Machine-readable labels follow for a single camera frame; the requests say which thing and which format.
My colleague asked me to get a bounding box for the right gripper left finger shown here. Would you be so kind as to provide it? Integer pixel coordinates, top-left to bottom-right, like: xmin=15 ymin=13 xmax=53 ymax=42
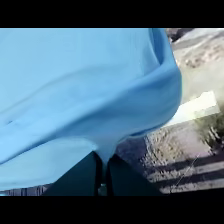
xmin=43 ymin=151 xmax=103 ymax=197

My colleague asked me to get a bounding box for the light blue shirt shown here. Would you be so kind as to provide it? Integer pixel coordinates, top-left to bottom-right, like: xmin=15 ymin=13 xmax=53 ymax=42
xmin=0 ymin=28 xmax=184 ymax=193

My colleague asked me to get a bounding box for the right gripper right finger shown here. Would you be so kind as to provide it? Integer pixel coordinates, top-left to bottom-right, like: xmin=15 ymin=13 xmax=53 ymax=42
xmin=106 ymin=153 xmax=163 ymax=197

